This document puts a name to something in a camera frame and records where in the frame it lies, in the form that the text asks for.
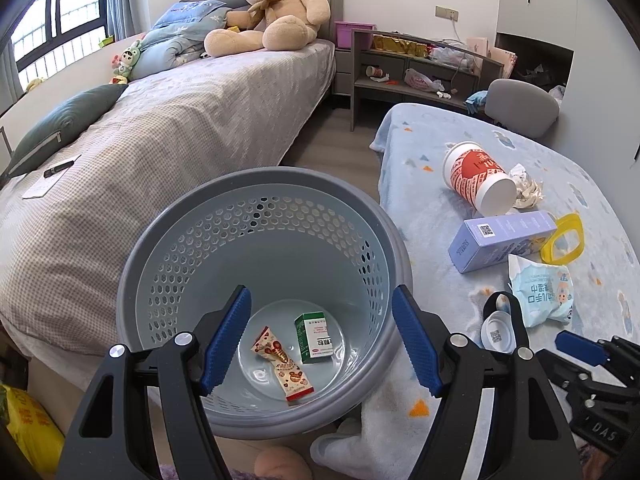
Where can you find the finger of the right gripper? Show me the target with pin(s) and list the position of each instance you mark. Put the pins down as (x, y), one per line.
(582, 348)
(570, 374)

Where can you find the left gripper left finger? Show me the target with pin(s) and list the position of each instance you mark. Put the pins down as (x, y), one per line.
(111, 435)

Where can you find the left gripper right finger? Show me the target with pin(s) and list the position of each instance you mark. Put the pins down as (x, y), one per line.
(528, 437)

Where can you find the light blue wipes packet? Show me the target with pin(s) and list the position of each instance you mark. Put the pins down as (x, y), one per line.
(545, 292)

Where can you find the small white round cap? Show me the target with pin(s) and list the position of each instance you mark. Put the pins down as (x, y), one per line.
(497, 333)

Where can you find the red cream snack wrapper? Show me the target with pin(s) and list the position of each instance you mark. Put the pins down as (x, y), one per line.
(291, 378)

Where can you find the green white medicine box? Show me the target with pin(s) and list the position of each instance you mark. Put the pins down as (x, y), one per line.
(314, 340)

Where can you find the purple toothpaste box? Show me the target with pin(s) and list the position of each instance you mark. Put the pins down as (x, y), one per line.
(488, 241)

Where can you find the red white paper cup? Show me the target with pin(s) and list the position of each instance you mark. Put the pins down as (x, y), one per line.
(474, 175)

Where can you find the grey perforated trash bin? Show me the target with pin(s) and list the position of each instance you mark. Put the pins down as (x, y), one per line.
(301, 242)

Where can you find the person's hand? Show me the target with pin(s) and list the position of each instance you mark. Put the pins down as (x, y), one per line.
(280, 462)

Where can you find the yellow plastic bag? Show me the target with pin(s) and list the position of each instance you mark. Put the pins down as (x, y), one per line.
(32, 429)

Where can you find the bed with grey checked cover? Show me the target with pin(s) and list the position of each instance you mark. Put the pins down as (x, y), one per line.
(62, 254)

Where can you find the light blue patterned blanket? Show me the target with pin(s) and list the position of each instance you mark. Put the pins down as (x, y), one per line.
(385, 441)

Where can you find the white paper sheet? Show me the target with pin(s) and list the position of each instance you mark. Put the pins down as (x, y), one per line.
(42, 186)

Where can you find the black marker pen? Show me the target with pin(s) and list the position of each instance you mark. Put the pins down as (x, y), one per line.
(50, 172)

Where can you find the grey office chair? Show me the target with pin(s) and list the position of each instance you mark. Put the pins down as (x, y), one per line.
(521, 107)

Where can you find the dark green pillow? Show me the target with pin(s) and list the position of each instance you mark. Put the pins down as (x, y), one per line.
(61, 127)

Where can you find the small green doll toy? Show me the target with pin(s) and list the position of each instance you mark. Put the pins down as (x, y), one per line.
(123, 64)

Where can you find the grey bedside drawer unit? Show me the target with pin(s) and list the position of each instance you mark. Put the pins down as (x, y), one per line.
(342, 82)

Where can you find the blue folded quilt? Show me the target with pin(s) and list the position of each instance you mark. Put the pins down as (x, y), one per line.
(177, 37)

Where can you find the pink plastic bag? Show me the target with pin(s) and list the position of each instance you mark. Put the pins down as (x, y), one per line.
(419, 81)

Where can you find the grey desk shelf unit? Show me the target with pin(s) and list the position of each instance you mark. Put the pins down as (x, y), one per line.
(395, 68)

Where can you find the large tan teddy bear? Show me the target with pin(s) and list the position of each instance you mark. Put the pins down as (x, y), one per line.
(274, 25)

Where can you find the purple storage box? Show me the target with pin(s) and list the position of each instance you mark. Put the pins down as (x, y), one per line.
(349, 33)

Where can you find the window with black frame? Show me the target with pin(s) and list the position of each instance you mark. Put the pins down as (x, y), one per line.
(55, 33)

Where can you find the wall power socket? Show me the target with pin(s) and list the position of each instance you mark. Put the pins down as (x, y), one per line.
(446, 13)

